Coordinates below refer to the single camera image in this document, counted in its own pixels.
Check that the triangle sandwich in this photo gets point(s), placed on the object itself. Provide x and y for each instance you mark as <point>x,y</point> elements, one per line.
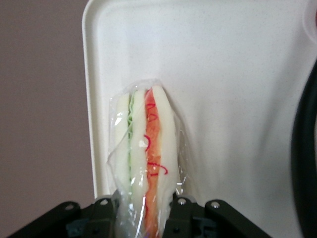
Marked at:
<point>138,148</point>

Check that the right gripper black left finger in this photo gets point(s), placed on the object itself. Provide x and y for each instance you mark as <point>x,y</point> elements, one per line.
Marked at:
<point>94,220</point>

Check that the cream plastic serving tray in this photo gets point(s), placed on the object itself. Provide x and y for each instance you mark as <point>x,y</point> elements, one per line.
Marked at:
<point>223,99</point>

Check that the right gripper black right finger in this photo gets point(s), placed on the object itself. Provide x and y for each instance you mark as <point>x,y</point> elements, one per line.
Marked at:
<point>198,220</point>

